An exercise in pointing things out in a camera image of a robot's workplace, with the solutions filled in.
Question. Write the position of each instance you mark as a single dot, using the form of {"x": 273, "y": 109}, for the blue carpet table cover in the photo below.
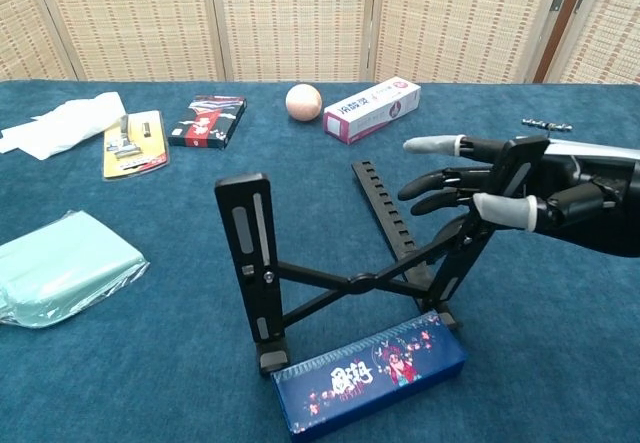
{"x": 150, "y": 388}

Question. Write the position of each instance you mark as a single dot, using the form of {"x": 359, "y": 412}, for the wooden ball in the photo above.
{"x": 303, "y": 102}

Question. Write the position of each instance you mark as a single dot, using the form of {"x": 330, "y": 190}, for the mint green dustpan in plastic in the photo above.
{"x": 65, "y": 268}

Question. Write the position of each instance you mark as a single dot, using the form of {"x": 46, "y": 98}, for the metal corkscrew tool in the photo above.
{"x": 545, "y": 124}

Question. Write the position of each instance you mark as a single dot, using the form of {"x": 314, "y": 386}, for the bamboo folding screen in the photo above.
{"x": 295, "y": 23}

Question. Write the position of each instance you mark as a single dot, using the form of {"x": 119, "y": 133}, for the blue printed pencil box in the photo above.
{"x": 370, "y": 378}

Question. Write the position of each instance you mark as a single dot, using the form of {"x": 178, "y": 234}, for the razor in yellow blister pack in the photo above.
{"x": 135, "y": 145}

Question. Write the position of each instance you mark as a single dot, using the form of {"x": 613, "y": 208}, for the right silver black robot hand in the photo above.
{"x": 590, "y": 178}

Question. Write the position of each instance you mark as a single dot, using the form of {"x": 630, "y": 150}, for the white pink toothpaste box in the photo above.
{"x": 375, "y": 110}

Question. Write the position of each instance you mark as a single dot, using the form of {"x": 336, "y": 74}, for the black metal screen hinge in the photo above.
{"x": 558, "y": 0}
{"x": 580, "y": 2}

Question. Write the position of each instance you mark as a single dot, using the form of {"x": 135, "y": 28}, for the black folding laptop stand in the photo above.
{"x": 260, "y": 303}

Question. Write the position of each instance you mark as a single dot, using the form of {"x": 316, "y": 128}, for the black red printed card box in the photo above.
{"x": 207, "y": 123}

